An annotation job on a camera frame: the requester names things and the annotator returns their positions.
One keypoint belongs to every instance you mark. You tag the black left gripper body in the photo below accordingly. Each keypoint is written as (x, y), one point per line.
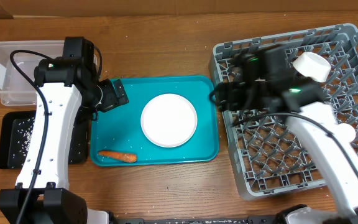
(109, 99)

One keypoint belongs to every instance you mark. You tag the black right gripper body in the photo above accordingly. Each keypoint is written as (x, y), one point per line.
(245, 99)

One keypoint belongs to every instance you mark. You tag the pale green bowl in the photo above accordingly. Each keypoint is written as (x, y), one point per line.
(312, 65)

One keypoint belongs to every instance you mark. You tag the white paper cup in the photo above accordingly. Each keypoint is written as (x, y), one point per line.
(345, 132)

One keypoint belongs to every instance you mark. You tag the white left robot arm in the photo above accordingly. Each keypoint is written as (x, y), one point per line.
(64, 85)

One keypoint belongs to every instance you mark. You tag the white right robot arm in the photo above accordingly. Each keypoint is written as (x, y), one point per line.
(268, 86)

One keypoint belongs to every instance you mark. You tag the grey dishwasher rack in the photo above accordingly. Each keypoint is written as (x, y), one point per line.
(266, 158)

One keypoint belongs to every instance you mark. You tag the clear plastic waste bin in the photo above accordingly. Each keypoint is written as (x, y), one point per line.
(14, 89)

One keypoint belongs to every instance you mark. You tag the teal serving tray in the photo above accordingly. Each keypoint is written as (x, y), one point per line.
(120, 129)

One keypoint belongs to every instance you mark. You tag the orange carrot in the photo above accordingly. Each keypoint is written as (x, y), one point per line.
(120, 156)

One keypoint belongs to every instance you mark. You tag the pile of rice grains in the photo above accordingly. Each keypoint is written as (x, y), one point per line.
(23, 134)

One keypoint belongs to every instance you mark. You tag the black plastic tray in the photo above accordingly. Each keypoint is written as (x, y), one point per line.
(11, 158)

